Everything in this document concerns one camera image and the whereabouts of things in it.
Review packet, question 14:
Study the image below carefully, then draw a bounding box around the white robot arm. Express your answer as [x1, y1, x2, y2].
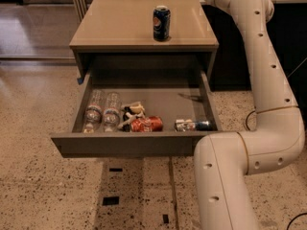
[194, 0, 305, 230]

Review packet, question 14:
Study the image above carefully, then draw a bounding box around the blue pepsi can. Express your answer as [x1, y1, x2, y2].
[153, 6, 171, 41]

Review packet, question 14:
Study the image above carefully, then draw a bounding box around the grey drawer cabinet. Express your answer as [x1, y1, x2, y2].
[69, 0, 219, 83]

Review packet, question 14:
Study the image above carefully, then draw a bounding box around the silver blue redbull can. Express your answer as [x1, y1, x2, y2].
[175, 119, 212, 132]

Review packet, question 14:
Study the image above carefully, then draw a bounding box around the red coca cola can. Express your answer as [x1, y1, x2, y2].
[130, 116, 163, 132]

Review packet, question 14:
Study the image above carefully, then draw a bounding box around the open grey middle drawer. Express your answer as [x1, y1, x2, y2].
[51, 70, 222, 158]

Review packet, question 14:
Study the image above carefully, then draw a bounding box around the white black toy figure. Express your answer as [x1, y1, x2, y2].
[118, 102, 145, 131]

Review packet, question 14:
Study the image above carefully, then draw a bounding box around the right clear water bottle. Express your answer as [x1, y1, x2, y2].
[103, 92, 121, 132]

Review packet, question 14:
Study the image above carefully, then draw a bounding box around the clear water bottle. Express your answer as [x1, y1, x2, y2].
[83, 89, 105, 133]
[103, 92, 121, 132]

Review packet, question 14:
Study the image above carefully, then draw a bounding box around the left clear water bottle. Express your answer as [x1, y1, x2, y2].
[83, 89, 105, 133]

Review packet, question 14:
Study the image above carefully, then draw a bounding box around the black floor cable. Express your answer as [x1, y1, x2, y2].
[244, 109, 257, 132]

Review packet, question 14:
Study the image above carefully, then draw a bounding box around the black cable bottom right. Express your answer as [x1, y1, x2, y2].
[286, 212, 307, 230]

